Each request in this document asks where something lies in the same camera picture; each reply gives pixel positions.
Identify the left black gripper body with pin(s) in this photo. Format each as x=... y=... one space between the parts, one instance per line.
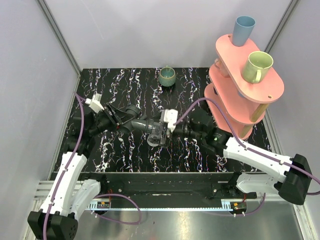
x=111 y=115

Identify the dark grey pipe tee fitting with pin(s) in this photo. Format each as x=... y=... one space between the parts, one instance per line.
x=136 y=121

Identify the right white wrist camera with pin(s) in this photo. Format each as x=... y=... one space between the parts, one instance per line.
x=169 y=117

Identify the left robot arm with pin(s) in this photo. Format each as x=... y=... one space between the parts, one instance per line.
x=58 y=217

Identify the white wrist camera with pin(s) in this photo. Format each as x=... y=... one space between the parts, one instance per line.
x=94 y=103
x=169 y=117

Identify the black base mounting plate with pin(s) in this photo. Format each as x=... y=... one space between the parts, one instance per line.
x=212 y=185

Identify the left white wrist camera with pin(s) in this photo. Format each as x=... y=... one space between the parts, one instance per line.
x=94 y=103

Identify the pink three-tier shelf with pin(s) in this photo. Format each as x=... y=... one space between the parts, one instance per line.
x=239 y=105

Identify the blue plastic cup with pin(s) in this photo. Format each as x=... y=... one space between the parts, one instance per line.
x=242 y=30

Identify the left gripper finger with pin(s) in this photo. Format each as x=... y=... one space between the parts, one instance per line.
x=122 y=120
x=112 y=111

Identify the teal ceramic bowl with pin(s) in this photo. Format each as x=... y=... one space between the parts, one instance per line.
x=167 y=77

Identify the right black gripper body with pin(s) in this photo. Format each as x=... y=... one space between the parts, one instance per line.
x=185 y=130

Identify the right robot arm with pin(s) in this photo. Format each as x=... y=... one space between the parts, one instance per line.
x=288 y=177

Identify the green ceramic mug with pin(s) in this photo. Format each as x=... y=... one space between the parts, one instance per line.
x=256 y=67

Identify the aluminium rail frame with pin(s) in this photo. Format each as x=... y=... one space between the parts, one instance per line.
x=176 y=202

